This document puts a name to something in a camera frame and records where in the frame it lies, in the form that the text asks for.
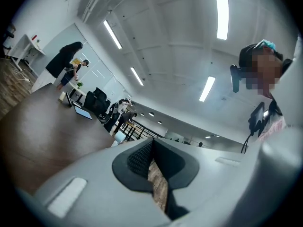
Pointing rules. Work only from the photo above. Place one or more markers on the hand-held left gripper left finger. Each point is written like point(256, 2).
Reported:
point(94, 193)

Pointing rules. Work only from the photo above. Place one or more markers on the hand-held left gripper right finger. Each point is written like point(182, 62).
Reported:
point(201, 174)

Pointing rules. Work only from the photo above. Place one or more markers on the black chest-mounted device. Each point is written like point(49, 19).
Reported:
point(256, 117)

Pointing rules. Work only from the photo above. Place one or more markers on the blue tablet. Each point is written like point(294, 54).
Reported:
point(82, 112)

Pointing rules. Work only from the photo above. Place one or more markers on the long ceiling light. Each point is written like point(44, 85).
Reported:
point(137, 76)
point(113, 34)
point(222, 13)
point(207, 89)

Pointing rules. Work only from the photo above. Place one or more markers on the white shirt with pink print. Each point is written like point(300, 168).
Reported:
point(277, 126)

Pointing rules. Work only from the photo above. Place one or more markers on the black framed tablet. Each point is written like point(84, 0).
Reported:
point(69, 100)

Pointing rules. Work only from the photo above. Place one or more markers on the small white cup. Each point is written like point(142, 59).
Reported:
point(62, 96)

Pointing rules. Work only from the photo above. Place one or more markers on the small green plant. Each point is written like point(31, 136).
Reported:
point(79, 84)

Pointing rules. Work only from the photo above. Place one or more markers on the person's head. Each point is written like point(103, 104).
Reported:
point(265, 74)

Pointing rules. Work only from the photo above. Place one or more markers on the teal hair clip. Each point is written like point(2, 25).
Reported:
point(268, 44)

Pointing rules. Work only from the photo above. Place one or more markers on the small red box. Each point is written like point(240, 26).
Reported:
point(34, 37)

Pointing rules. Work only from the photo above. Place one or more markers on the black head-mounted camera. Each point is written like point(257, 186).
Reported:
point(236, 79)

